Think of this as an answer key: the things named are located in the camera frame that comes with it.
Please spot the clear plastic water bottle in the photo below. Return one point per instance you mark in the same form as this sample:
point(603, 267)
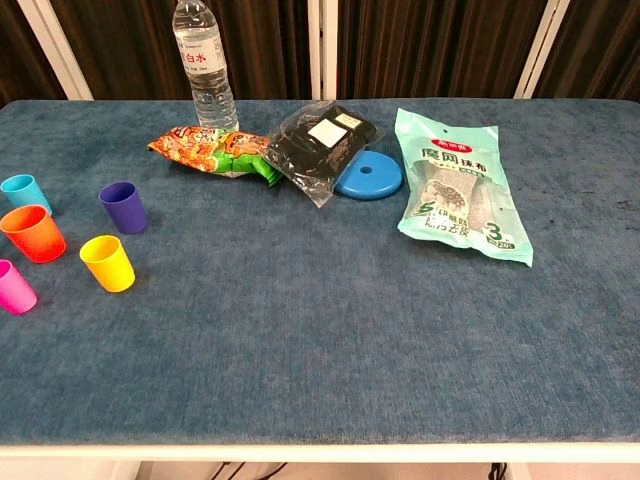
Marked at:
point(207, 70)

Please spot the orange plastic cup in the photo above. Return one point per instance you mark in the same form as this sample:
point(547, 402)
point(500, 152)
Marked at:
point(35, 240)

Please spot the mint green cloth package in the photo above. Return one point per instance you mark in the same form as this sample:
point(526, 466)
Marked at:
point(460, 170)

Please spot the light blue plastic cup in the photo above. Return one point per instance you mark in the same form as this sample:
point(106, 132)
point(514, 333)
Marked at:
point(25, 192)

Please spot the pink plastic cup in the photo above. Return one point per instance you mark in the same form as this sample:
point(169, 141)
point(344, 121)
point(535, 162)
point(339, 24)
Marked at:
point(15, 292)

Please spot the dark brown pleated curtain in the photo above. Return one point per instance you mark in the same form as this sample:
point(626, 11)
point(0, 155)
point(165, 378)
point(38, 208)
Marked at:
point(130, 50)
point(430, 50)
point(600, 50)
point(20, 60)

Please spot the black socks in clear bag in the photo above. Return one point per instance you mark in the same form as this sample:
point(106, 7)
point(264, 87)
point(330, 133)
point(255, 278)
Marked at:
point(310, 155)

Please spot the purple plastic cup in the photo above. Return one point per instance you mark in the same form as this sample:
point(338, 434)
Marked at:
point(125, 210)

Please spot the blue velvet table mat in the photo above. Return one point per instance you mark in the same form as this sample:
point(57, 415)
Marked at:
point(300, 325)

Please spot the blue disc with hole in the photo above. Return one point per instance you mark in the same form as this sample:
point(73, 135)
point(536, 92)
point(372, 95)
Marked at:
point(372, 182)

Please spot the orange green snack bag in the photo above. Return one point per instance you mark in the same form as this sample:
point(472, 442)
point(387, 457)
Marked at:
point(200, 150)

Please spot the yellow plastic cup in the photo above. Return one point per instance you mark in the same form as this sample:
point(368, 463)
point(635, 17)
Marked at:
point(110, 267)

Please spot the white partition frame post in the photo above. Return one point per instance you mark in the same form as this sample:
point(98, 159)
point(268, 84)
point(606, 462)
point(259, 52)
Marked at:
point(60, 50)
point(542, 50)
point(322, 50)

